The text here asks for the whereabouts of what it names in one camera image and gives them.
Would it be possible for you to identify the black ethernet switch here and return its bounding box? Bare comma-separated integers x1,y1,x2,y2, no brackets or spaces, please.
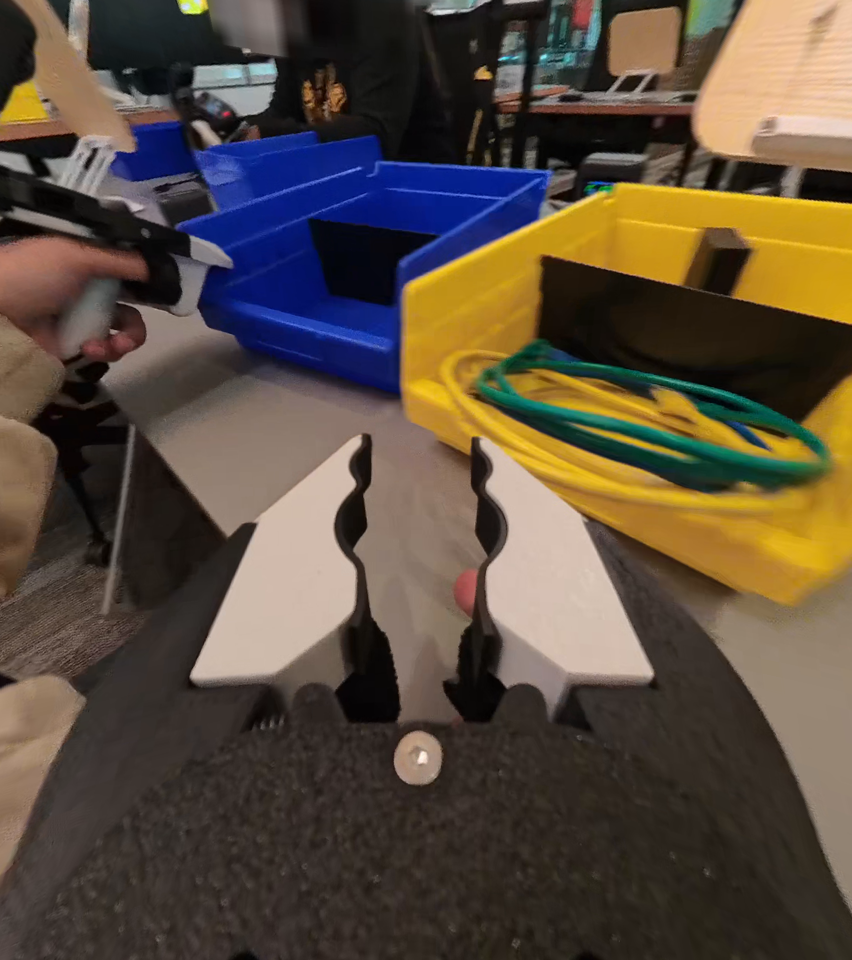
684,228,753,295

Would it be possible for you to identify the black bin divider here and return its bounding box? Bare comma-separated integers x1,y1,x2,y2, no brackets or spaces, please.
309,219,438,305
537,255,852,423

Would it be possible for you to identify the green ethernet cable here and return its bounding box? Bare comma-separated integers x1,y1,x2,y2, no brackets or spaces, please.
477,341,833,492

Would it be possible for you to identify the black chair with wooden seat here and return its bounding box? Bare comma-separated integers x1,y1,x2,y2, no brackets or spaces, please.
606,3,685,95

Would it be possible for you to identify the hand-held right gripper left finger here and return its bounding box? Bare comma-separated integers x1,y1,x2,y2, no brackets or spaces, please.
190,433,374,699

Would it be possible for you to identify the yellow ethernet cable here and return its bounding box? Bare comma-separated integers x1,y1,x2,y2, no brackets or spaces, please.
439,348,824,519

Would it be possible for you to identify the wooden board with white rail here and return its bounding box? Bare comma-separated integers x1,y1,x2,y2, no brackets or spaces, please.
694,0,852,177

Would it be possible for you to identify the yellow plastic bin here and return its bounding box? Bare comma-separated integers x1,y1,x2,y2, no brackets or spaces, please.
401,182,852,605

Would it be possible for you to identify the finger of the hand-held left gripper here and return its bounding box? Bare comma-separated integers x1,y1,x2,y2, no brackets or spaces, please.
171,236,234,318

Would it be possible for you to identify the plain wooden panel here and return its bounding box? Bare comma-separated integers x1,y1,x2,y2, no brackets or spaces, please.
13,0,138,155

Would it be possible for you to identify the person's left hand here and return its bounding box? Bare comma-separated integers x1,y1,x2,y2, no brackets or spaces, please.
0,236,151,363

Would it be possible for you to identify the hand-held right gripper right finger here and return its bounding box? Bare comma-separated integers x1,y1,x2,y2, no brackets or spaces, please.
471,437,655,720

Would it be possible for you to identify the blue ethernet cable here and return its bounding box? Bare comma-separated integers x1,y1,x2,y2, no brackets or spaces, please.
546,348,772,451

